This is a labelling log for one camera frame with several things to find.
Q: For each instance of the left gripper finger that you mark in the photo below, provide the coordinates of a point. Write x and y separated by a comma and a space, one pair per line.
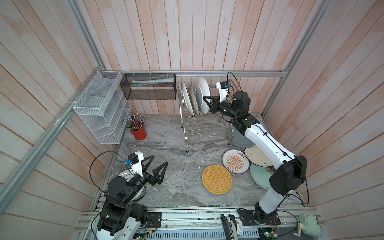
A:
159, 173
146, 162

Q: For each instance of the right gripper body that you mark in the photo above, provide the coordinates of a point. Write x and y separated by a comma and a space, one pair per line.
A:
225, 108

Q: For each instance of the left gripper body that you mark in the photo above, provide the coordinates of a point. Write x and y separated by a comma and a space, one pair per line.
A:
137, 181

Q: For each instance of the white plate green characters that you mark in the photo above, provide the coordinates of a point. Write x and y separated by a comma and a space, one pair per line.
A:
126, 174

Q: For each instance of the large orange sunburst plate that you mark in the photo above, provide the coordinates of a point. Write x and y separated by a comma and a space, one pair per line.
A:
202, 90

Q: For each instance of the steel two-tier dish rack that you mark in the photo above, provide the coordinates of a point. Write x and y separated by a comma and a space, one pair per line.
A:
203, 129

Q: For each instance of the green rim white plate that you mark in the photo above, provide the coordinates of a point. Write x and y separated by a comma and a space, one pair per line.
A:
187, 99

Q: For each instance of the cream floral plate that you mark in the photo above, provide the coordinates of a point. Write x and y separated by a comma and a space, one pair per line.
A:
257, 157

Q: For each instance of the black round plate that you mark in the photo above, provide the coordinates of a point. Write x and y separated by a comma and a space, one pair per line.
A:
193, 101

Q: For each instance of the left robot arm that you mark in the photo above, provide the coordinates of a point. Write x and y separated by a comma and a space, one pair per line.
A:
122, 217

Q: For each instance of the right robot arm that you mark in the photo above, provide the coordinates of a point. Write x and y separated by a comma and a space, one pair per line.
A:
290, 169

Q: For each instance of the red pencil cup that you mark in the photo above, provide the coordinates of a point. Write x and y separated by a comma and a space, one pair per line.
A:
139, 134

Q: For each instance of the grey-green round plate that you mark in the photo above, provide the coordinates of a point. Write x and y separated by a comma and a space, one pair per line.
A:
239, 140

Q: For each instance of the small orange sunburst plate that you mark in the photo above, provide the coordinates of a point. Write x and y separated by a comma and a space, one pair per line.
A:
235, 161

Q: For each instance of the yellow woven round plate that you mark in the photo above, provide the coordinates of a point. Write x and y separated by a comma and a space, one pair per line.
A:
217, 179

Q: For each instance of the light green floral plate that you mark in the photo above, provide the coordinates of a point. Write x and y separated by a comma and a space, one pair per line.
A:
261, 175

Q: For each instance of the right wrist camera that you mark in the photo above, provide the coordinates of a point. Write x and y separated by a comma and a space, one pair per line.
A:
223, 88

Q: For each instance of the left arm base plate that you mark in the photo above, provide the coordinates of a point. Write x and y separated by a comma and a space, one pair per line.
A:
154, 220

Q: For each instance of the white wire wall shelf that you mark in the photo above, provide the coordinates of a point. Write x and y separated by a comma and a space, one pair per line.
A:
102, 108

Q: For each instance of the black mesh wall basket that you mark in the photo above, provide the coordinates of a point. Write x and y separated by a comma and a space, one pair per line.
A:
148, 87

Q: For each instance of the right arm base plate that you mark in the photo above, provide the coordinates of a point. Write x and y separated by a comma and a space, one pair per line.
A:
252, 217

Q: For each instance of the white box camera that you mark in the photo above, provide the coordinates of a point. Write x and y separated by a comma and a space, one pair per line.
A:
308, 225

